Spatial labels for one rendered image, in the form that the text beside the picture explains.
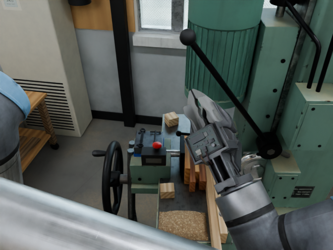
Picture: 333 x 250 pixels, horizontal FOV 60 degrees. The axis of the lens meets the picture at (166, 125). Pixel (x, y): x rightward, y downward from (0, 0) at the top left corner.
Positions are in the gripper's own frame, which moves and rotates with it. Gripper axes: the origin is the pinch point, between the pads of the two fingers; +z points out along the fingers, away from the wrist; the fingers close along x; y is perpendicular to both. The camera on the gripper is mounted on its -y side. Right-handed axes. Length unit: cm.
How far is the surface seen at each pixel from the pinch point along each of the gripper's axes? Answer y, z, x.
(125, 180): -33, -2, 49
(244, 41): -11.0, 9.2, -13.0
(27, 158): -77, 56, 155
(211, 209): -26.1, -22.5, 18.3
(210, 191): -30.5, -17.8, 18.0
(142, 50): -125, 102, 60
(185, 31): 3.5, 11.5, -5.0
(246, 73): -19.1, 5.0, -8.9
